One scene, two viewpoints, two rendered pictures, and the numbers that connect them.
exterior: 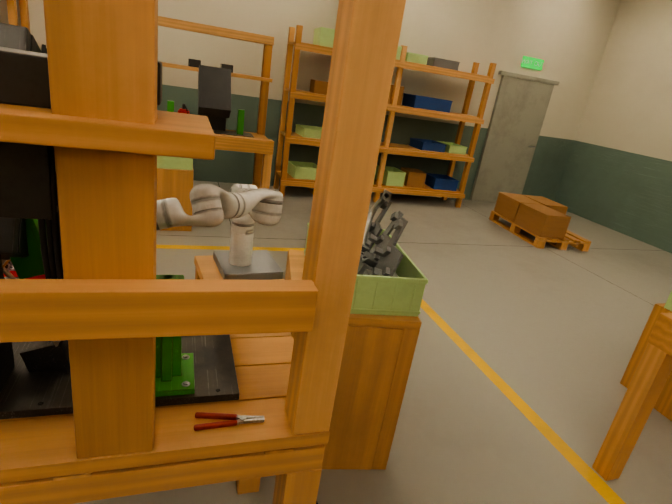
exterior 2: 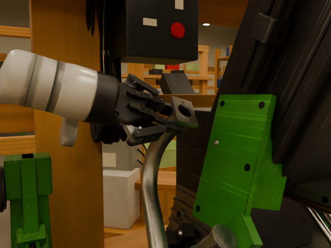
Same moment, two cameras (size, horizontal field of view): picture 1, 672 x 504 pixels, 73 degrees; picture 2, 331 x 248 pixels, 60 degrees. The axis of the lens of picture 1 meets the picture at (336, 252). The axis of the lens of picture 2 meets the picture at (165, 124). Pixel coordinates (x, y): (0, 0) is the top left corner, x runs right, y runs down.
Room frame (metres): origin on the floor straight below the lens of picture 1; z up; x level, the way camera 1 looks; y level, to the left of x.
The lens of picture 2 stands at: (1.42, 0.55, 1.27)
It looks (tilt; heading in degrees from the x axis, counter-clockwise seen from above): 6 degrees down; 174
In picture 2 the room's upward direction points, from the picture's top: straight up
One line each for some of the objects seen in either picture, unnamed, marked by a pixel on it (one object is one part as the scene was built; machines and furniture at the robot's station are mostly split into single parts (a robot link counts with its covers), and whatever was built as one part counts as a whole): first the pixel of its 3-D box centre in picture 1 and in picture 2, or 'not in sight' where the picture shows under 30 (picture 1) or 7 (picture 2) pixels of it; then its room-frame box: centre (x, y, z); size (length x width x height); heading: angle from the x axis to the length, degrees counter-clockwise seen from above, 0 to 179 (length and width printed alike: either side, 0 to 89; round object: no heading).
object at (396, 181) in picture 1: (384, 125); not in sight; (6.96, -0.41, 1.12); 3.01 x 0.54 x 2.23; 111
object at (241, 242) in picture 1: (241, 242); not in sight; (1.73, 0.39, 0.97); 0.09 x 0.09 x 0.17; 34
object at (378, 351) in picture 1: (334, 353); not in sight; (1.92, -0.07, 0.39); 0.68 x 0.52 x 0.79; 11
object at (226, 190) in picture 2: (35, 244); (246, 159); (0.99, 0.72, 1.17); 0.13 x 0.12 x 0.20; 111
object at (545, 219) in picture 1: (539, 219); not in sight; (6.34, -2.79, 0.22); 1.20 x 0.81 x 0.44; 16
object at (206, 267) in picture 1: (239, 273); not in sight; (1.73, 0.39, 0.83); 0.32 x 0.32 x 0.04; 27
